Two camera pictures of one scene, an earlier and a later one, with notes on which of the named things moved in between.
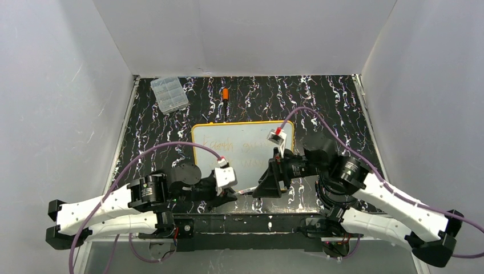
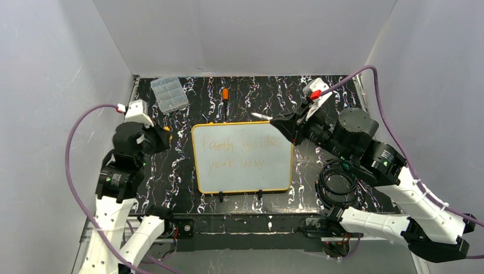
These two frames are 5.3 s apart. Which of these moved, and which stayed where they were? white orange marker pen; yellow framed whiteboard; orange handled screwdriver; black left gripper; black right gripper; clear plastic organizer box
Moved: white orange marker pen; black left gripper; black right gripper
Stayed: orange handled screwdriver; clear plastic organizer box; yellow framed whiteboard
